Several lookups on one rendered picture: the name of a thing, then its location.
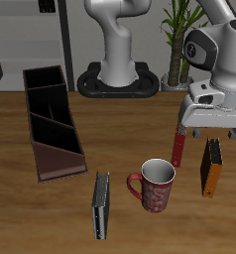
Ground black book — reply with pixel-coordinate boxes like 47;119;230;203
91;170;111;241

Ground dark brown desk caddy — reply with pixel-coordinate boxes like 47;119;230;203
22;64;89;185

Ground red patterned mug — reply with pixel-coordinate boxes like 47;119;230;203
126;158;177;213

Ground orange book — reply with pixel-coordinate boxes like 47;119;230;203
199;137;224;199

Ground white shelf unit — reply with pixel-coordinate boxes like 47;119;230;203
0;0;75;92

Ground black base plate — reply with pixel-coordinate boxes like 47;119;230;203
76;61;161;99

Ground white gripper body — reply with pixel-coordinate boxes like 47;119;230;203
177;93;236;130

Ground green pot plant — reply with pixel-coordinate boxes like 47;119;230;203
160;0;210;93

